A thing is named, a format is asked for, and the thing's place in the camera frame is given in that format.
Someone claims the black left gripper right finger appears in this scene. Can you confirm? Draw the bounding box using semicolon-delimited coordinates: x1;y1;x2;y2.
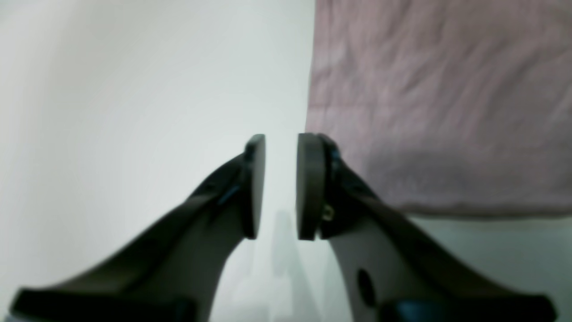
296;134;556;322

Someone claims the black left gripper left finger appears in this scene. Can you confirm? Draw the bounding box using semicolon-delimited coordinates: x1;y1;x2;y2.
10;134;266;322

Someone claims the mauve pink T-shirt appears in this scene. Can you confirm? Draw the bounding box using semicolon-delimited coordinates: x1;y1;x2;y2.
306;0;572;216

